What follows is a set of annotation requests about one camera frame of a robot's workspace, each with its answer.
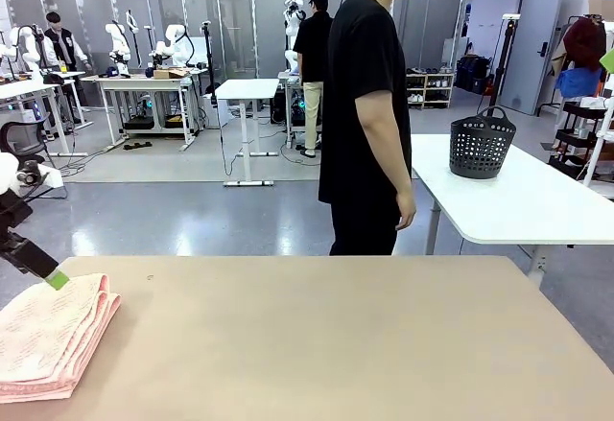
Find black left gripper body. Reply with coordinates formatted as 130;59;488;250
0;190;34;249

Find pink terry towel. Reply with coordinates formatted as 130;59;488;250
0;272;123;404

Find person's right forearm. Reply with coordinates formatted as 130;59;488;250
363;126;414;195

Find desk with robot base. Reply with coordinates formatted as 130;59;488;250
276;70;313;150

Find person's right hand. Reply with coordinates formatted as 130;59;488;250
394;185;418;232

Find dark red hanging jacket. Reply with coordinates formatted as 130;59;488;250
561;16;608;73

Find blue bag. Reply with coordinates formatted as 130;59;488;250
555;66;604;100

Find beige hanging coat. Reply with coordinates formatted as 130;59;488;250
550;44;570;78

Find stacked cardboard boxes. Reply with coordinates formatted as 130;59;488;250
588;0;614;20

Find black mesh office chair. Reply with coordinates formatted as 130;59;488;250
0;112;68;200

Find grey door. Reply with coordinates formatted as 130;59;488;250
498;0;566;116

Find black utility cart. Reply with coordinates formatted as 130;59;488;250
549;99;614;175

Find black stand with white head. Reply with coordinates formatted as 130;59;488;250
486;12;523;113

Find white lab desk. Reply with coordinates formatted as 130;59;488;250
0;69;95;158
93;73;199;152

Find black luggage pile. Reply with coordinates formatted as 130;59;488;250
454;54;494;96

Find black perforated plastic basket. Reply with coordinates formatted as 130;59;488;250
449;105;518;180

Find white table with rounded corners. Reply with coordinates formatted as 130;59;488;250
410;132;614;288

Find person in black white jacket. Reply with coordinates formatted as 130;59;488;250
42;11;93;108

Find white shoe rack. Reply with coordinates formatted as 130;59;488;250
406;70;456;110

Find white floor cabinet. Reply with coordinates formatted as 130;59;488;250
199;92;221;129

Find black tripod pole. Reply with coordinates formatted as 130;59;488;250
201;20;216;97

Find person in black t-shirt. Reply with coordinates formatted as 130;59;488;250
318;0;433;257

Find white standing desk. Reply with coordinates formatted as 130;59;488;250
214;78;281;188

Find person in beige trousers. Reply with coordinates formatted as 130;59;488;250
293;0;335;158

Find black pc tower rgb lights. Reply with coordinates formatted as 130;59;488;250
286;92;308;129

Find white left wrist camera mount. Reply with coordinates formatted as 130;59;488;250
16;159;64;191

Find white metal rack frame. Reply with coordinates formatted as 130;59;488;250
580;75;614;187

